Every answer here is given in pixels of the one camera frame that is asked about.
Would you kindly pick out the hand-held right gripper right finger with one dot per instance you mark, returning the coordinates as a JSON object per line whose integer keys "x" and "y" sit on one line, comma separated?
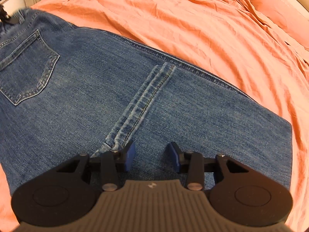
{"x": 174, "y": 158}

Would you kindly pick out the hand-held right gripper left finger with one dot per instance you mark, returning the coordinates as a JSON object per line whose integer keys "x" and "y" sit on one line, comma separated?
{"x": 129, "y": 158}

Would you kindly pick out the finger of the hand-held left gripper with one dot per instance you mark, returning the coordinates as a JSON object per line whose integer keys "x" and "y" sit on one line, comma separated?
{"x": 3, "y": 13}

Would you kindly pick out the blue denim pants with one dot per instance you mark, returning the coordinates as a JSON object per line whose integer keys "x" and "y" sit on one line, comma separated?
{"x": 84, "y": 77}

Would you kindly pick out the orange duvet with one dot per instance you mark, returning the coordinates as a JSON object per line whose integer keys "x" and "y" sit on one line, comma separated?
{"x": 193, "y": 29}

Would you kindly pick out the orange pillow with script embroidery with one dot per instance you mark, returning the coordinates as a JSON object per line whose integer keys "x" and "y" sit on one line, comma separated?
{"x": 277, "y": 7}

